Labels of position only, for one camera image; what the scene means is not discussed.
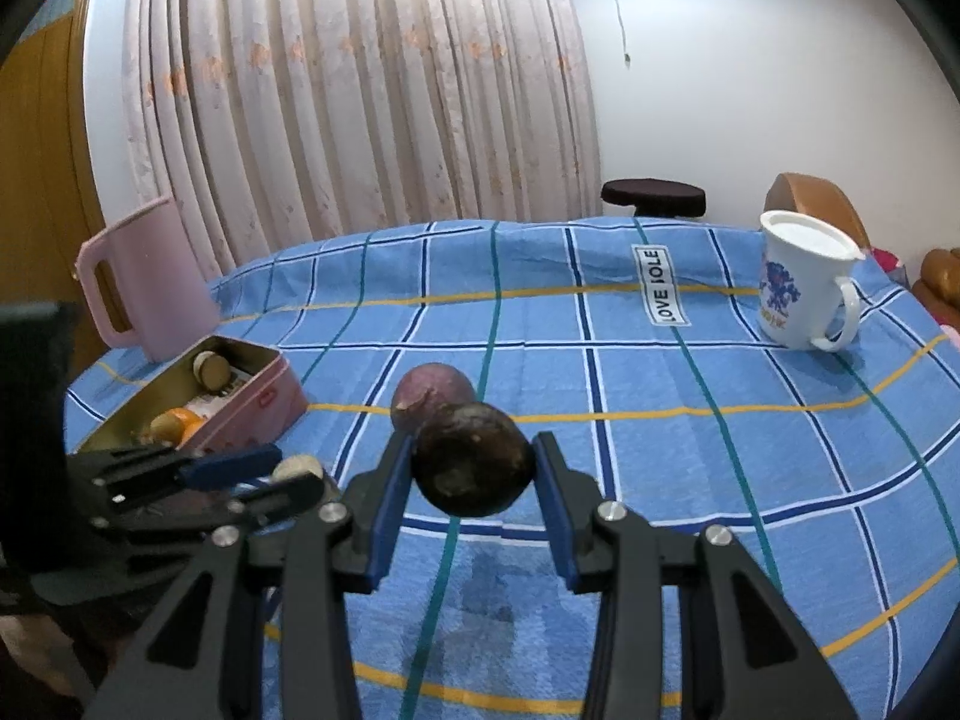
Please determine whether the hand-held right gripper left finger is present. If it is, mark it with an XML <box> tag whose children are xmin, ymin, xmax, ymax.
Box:
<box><xmin>82</xmin><ymin>431</ymin><xmax>417</xmax><ymax>720</ymax></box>

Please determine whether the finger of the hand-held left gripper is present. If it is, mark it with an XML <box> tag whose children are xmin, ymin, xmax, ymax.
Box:
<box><xmin>75</xmin><ymin>444</ymin><xmax>282</xmax><ymax>490</ymax></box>
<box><xmin>227</xmin><ymin>474</ymin><xmax>325</xmax><ymax>530</ymax></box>

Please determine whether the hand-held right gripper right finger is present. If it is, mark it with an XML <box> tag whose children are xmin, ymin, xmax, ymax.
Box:
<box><xmin>531</xmin><ymin>431</ymin><xmax>860</xmax><ymax>720</ymax></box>

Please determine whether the pink metal tin box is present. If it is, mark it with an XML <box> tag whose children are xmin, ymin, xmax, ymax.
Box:
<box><xmin>79</xmin><ymin>337</ymin><xmax>310</xmax><ymax>458</ymax></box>

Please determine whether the dark brown passion fruit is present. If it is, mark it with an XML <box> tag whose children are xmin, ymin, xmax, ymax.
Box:
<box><xmin>411</xmin><ymin>403</ymin><xmax>536</xmax><ymax>518</ymax></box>

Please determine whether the purple passion fruit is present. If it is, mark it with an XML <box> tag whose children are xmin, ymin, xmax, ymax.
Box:
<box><xmin>390</xmin><ymin>362</ymin><xmax>477</xmax><ymax>436</ymax></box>

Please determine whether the printed paper leaflet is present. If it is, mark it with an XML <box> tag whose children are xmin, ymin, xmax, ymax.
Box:
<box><xmin>184</xmin><ymin>366</ymin><xmax>254</xmax><ymax>418</ymax></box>

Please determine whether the blue plaid tablecloth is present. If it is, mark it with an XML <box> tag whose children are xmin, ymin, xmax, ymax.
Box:
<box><xmin>64</xmin><ymin>217</ymin><xmax>960</xmax><ymax>720</ymax></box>

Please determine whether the pink electric kettle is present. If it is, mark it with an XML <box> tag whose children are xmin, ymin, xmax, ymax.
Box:
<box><xmin>75</xmin><ymin>195</ymin><xmax>220</xmax><ymax>362</ymax></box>

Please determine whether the white tablecloth label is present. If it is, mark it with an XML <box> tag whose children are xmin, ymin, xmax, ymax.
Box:
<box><xmin>632</xmin><ymin>244</ymin><xmax>691</xmax><ymax>327</ymax></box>

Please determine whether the wooden door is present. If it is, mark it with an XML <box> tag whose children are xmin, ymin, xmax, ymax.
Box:
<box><xmin>0</xmin><ymin>0</ymin><xmax>106</xmax><ymax>383</ymax></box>

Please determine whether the white printed mug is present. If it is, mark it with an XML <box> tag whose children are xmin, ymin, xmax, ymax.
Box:
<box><xmin>757</xmin><ymin>210</ymin><xmax>867</xmax><ymax>352</ymax></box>

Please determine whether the dark round stool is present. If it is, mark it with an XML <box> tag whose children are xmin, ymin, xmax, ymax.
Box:
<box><xmin>600</xmin><ymin>178</ymin><xmax>707</xmax><ymax>220</ymax></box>

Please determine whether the white mug lid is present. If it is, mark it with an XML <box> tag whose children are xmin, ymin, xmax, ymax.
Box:
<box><xmin>760</xmin><ymin>210</ymin><xmax>865</xmax><ymax>262</ymax></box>

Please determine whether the beige floral curtain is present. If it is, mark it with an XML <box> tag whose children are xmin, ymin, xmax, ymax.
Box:
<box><xmin>120</xmin><ymin>0</ymin><xmax>601</xmax><ymax>278</ymax></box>

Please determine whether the wooden chair back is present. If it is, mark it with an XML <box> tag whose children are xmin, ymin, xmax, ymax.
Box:
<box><xmin>765</xmin><ymin>172</ymin><xmax>875</xmax><ymax>252</ymax></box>

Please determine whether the brown leather sofa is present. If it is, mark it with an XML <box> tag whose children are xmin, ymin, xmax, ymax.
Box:
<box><xmin>911</xmin><ymin>246</ymin><xmax>960</xmax><ymax>331</ymax></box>

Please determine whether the air conditioner power cable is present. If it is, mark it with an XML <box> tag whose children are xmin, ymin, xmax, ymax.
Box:
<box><xmin>609</xmin><ymin>0</ymin><xmax>632</xmax><ymax>65</ymax></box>

